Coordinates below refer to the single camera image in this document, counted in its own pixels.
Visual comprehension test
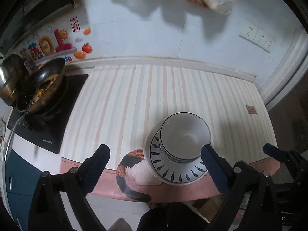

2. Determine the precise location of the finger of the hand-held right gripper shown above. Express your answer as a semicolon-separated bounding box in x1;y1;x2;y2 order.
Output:
263;143;293;163

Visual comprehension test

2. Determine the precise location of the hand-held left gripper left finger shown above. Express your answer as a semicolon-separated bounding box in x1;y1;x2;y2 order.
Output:
29;144;111;231

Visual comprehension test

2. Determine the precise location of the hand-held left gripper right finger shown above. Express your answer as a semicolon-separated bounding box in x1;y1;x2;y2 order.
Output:
201;144;282;231

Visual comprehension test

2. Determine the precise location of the blue leaf pattern bowl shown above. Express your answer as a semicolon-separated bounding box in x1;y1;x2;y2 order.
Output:
143;121;209;184

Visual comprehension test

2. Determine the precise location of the cat shaped mat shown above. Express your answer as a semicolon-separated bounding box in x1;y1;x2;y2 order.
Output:
116;149;164;202

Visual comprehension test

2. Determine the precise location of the black cooktop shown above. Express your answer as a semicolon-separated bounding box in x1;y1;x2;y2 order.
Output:
7;73;89;155

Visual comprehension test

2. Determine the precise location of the blue cabinet door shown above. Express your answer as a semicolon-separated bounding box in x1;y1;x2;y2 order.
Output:
5;149;47;223

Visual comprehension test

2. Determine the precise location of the black frying pan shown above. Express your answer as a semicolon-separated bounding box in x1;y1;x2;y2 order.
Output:
3;57;66;166

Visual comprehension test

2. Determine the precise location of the steel pot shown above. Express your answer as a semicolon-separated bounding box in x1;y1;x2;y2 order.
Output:
0;54;30;106

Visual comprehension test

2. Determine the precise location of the black range hood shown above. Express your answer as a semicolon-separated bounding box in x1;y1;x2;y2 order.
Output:
0;0;76;53

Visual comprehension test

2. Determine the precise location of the white door frame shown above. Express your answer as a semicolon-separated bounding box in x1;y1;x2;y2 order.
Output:
259;28;308;107

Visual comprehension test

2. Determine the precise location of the white wall socket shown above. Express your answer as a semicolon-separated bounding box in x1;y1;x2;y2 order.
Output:
239;20;259;42
253;29;268;48
262;37;275;53

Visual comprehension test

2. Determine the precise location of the colourful wall sticker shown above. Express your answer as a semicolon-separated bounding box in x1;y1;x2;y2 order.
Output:
20;28;93;65

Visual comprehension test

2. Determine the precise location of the red paper wall sticker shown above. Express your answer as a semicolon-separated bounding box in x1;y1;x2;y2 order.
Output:
70;17;80;32

